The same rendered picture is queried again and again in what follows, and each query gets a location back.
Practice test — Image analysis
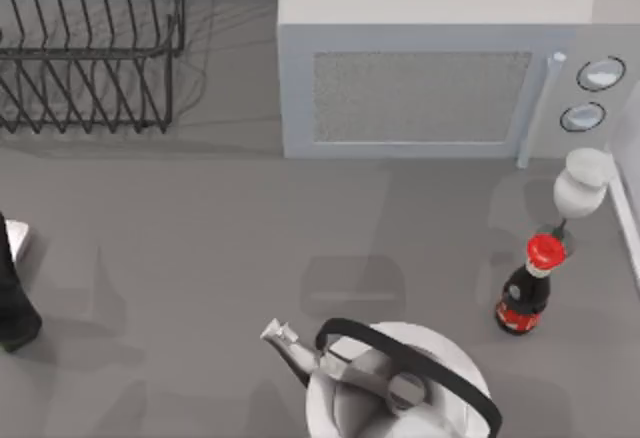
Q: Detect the microwave door with grey window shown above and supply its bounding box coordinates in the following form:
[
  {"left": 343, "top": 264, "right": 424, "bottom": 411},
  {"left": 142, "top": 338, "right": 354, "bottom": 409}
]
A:
[{"left": 278, "top": 24, "right": 577, "bottom": 160}]

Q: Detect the dark bottle with red cap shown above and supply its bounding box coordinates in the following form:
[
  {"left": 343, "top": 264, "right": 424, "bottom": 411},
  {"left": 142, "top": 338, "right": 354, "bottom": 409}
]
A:
[{"left": 494, "top": 232, "right": 569, "bottom": 336}]

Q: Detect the clear wine glass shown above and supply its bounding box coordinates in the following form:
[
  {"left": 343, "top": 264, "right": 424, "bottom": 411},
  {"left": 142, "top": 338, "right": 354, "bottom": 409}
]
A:
[{"left": 537, "top": 147, "right": 616, "bottom": 255}]

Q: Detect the small round microwave knob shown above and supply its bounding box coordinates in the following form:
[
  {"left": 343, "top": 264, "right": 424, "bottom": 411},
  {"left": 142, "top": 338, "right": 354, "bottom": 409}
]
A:
[{"left": 558, "top": 101, "right": 608, "bottom": 134}]

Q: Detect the large round microwave knob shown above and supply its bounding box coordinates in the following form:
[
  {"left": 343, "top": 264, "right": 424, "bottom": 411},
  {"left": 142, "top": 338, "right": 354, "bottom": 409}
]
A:
[{"left": 575, "top": 55, "right": 628, "bottom": 92}]

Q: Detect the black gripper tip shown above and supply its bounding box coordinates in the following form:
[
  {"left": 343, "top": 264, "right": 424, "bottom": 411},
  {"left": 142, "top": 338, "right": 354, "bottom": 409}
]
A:
[{"left": 0, "top": 212, "right": 43, "bottom": 354}]

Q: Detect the black wire dish rack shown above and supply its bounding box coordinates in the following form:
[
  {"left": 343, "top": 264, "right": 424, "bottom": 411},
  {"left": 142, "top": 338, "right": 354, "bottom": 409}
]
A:
[{"left": 0, "top": 0, "right": 190, "bottom": 135}]

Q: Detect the silver kettle with black handle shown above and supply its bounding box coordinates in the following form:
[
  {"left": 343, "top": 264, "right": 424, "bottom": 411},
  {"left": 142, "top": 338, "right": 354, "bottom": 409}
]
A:
[{"left": 259, "top": 316, "right": 504, "bottom": 438}]

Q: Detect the pale microwave door handle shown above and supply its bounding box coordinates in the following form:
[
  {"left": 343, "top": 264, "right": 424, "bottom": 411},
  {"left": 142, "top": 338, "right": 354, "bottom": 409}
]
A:
[{"left": 515, "top": 50, "right": 568, "bottom": 169}]

